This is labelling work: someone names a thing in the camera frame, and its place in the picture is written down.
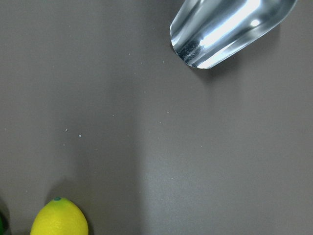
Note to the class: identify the metal ice scoop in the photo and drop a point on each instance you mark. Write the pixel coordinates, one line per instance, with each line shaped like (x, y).
(206, 32)

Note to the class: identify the yellow lemon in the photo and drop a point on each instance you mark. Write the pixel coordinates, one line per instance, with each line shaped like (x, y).
(60, 217)

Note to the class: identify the green lime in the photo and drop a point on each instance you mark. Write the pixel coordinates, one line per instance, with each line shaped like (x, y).
(1, 226)

